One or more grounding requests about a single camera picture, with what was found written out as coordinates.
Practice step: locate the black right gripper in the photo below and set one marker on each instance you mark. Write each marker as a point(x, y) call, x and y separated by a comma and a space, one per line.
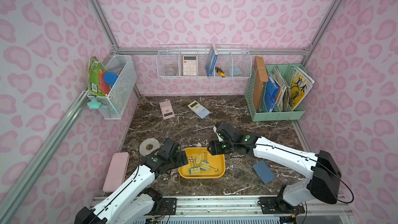
point(216, 146)

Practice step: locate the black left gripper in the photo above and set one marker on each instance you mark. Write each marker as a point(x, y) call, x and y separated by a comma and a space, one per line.
point(179, 159)

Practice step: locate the yellow-green binder clip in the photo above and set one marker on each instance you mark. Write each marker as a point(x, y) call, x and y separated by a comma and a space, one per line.
point(196, 160)
point(204, 164)

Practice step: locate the yellow plastic storage box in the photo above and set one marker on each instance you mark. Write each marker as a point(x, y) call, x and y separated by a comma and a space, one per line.
point(217, 161)

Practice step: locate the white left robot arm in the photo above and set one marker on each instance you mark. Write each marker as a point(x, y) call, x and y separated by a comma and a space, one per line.
point(134, 198)

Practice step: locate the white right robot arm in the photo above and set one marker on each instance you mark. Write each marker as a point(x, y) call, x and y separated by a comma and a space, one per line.
point(322, 175)

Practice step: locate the white tape roll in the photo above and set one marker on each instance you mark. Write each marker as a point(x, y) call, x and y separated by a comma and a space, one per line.
point(148, 146)

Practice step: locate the pink calculator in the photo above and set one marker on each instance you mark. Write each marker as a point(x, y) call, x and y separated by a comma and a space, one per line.
point(166, 110)

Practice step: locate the yellow blue calculator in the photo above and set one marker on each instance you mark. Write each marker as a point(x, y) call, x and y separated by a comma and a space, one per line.
point(199, 109)

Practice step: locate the pink pencil case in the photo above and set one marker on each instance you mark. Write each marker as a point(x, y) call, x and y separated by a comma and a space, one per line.
point(116, 172)

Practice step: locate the green plastic file organizer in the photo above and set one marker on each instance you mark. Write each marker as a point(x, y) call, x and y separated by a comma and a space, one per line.
point(282, 110)

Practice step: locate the blue folder in organizer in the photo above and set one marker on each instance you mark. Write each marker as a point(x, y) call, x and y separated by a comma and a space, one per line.
point(271, 92)

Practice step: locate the yellow black toy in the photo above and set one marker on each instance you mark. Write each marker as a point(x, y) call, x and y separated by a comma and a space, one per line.
point(220, 72)

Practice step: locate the brown clipboard in organizer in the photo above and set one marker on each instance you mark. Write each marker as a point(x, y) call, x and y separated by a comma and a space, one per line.
point(261, 77)

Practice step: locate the blue book in basket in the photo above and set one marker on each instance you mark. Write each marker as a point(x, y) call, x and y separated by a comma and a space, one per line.
point(211, 61)

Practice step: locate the yellow magazine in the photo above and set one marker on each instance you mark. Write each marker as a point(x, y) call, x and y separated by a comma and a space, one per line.
point(301, 85)

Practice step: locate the white orange calculator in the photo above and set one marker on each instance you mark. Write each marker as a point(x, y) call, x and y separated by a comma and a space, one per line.
point(190, 65)

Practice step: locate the mint star toy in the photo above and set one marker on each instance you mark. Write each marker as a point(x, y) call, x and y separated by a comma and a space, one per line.
point(94, 104)

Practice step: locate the blue round disc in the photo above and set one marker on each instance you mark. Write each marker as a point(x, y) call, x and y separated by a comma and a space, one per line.
point(110, 78)

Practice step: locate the green snack package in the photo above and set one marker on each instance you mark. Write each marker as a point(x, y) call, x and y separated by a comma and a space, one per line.
point(96, 84)

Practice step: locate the white wire side basket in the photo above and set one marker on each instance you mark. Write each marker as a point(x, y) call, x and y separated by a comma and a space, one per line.
point(114, 104)

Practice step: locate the white wire wall basket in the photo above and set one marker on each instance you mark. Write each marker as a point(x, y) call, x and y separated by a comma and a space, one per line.
point(234, 60)

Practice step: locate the metal base rail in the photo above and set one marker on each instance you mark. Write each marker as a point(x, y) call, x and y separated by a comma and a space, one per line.
point(225, 210)

